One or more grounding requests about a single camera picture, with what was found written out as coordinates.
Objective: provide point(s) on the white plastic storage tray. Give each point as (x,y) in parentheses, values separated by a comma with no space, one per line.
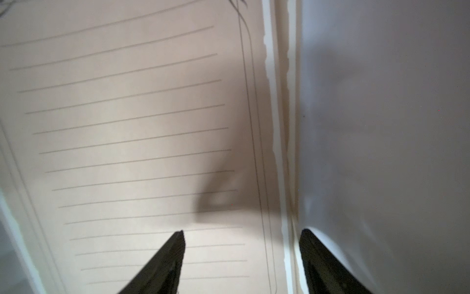
(384,140)

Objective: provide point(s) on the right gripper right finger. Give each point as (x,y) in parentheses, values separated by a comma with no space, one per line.
(323,271)

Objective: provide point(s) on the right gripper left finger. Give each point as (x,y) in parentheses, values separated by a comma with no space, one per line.
(161,275)

